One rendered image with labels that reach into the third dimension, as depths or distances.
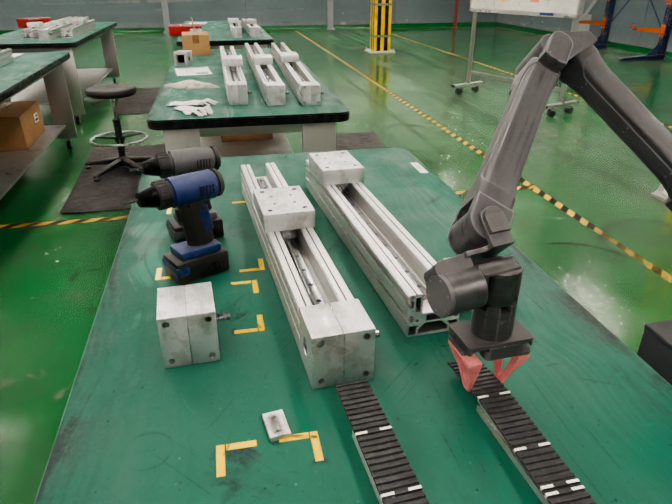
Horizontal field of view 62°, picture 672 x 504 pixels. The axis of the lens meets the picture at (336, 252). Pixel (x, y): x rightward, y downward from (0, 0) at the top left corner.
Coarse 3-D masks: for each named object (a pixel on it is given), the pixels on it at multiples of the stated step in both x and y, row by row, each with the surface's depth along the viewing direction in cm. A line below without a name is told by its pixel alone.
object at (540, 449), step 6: (534, 444) 72; (540, 444) 72; (546, 444) 72; (516, 450) 71; (522, 450) 71; (528, 450) 71; (534, 450) 71; (540, 450) 71; (546, 450) 71; (552, 450) 71; (522, 456) 70; (528, 456) 70; (534, 456) 70
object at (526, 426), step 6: (528, 420) 75; (498, 426) 74; (504, 426) 74; (510, 426) 74; (516, 426) 75; (522, 426) 75; (528, 426) 74; (534, 426) 74; (504, 432) 73; (510, 432) 73; (516, 432) 74; (522, 432) 74
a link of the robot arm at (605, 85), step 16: (576, 32) 96; (576, 48) 94; (592, 48) 96; (576, 64) 96; (592, 64) 95; (560, 80) 100; (576, 80) 97; (592, 80) 95; (608, 80) 96; (592, 96) 97; (608, 96) 95; (624, 96) 95; (608, 112) 96; (624, 112) 94; (640, 112) 95; (624, 128) 96; (640, 128) 94; (656, 128) 94; (640, 144) 95; (656, 144) 93; (656, 160) 94; (656, 176) 96
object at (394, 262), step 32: (320, 192) 150; (352, 192) 146; (352, 224) 123; (384, 224) 125; (384, 256) 108; (416, 256) 109; (384, 288) 107; (416, 288) 97; (416, 320) 98; (448, 320) 103
